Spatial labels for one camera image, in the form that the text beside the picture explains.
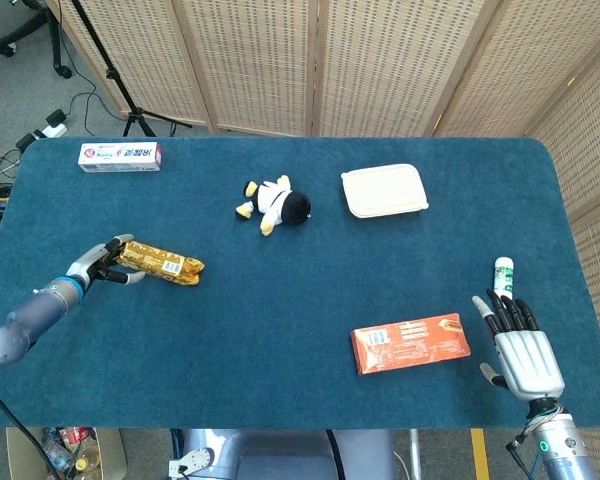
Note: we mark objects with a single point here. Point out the gold snack packet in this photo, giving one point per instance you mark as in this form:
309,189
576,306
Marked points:
160,263

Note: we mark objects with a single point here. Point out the woven wooden folding screen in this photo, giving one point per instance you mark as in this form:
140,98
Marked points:
260,60

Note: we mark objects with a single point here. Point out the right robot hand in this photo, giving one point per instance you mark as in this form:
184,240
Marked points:
527,360

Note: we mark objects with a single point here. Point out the grey robot torso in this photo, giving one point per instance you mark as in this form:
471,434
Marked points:
280,455

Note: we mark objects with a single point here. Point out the cardboard trash box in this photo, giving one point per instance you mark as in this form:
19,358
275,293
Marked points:
112,450

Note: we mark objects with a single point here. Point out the small white bottle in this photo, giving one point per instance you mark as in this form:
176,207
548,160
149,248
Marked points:
503,272

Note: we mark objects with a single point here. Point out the white table leg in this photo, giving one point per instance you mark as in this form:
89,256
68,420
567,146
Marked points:
415,450

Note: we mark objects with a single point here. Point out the orange cardboard box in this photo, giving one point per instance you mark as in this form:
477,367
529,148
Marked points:
410,345

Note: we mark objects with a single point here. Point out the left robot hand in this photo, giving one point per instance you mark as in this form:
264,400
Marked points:
87,265

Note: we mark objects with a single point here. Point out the white power strip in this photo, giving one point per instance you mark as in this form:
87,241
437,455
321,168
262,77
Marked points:
55,131

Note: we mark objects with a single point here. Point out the black tripod stand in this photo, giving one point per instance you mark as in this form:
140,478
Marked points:
111,74

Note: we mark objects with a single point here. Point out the blue table mat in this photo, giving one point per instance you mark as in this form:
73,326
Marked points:
255,310

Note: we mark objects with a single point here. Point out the penguin plush toy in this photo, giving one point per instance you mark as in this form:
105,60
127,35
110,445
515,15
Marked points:
295,207

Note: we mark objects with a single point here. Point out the black power adapter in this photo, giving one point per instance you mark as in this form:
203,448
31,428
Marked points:
56,118

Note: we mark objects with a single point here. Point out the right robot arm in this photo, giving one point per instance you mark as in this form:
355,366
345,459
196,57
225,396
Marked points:
565,445

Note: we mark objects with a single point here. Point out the beige lidded food container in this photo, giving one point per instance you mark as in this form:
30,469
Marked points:
382,190

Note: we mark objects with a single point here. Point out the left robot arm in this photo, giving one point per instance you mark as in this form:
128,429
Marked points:
30,312

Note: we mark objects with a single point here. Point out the white toothpaste box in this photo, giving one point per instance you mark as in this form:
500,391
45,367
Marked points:
120,156

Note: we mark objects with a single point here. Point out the black office chair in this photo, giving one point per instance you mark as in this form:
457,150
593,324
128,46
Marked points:
55,35

